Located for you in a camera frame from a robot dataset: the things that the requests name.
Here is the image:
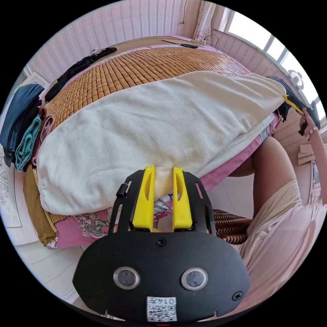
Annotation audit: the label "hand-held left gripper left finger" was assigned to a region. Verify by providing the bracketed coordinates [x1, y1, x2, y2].
[132, 165, 156, 232]

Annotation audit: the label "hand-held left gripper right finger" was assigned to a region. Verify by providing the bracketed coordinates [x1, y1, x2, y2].
[172, 167, 193, 232]

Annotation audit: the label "white long pants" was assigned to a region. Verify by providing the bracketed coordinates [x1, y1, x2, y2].
[35, 71, 287, 216]

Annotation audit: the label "person's right forearm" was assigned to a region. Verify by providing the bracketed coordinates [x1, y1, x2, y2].
[308, 130, 327, 206]

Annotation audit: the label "person's right hand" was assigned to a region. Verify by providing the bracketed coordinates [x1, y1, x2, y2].
[299, 108, 320, 141]

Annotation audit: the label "white fan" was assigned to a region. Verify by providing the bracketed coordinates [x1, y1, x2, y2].
[287, 69, 305, 90]

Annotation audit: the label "carton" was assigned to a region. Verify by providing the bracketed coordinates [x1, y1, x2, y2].
[297, 144, 315, 166]

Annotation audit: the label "brown zigzag patterned stool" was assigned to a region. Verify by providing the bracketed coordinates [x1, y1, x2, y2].
[211, 209, 253, 245]

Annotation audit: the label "window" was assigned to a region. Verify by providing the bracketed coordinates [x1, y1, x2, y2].
[227, 10, 323, 109]

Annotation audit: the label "person's body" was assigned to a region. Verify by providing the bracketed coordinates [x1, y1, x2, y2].
[230, 137, 327, 315]

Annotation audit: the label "curtain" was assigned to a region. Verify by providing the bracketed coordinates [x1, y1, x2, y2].
[196, 2, 226, 37]

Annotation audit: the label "brown folded cloth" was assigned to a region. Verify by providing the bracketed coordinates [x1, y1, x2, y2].
[23, 165, 58, 247]

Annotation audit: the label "bed with woven mat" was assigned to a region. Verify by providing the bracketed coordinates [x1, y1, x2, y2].
[23, 35, 284, 249]

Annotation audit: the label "black garment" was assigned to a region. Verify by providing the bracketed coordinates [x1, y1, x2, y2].
[45, 47, 118, 102]

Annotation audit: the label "pile of clothes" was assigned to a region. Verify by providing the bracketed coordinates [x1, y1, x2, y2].
[0, 83, 56, 172]

